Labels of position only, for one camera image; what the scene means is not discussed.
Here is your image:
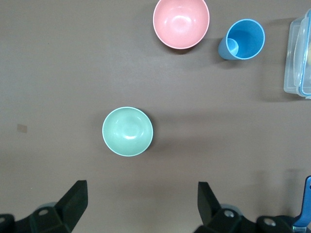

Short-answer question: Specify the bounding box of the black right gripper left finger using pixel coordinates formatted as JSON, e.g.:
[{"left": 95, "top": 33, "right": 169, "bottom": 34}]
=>
[{"left": 14, "top": 180, "right": 88, "bottom": 233}]

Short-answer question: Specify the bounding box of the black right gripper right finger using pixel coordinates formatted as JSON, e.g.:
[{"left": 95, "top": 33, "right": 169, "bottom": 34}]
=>
[{"left": 194, "top": 181, "right": 257, "bottom": 233}]

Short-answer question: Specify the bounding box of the green plastic bowl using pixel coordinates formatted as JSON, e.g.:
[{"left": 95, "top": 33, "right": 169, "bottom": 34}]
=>
[{"left": 102, "top": 106, "right": 154, "bottom": 158}]

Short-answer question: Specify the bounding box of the pink plastic bowl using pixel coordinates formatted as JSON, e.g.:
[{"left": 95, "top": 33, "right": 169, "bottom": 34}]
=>
[{"left": 152, "top": 0, "right": 210, "bottom": 50}]

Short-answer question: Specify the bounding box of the clear plastic food container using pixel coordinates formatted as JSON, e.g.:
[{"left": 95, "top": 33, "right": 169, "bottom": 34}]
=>
[{"left": 283, "top": 8, "right": 311, "bottom": 100}]

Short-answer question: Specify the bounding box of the blue plastic cup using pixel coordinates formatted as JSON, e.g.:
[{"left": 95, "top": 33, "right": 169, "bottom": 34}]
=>
[{"left": 217, "top": 18, "right": 266, "bottom": 61}]

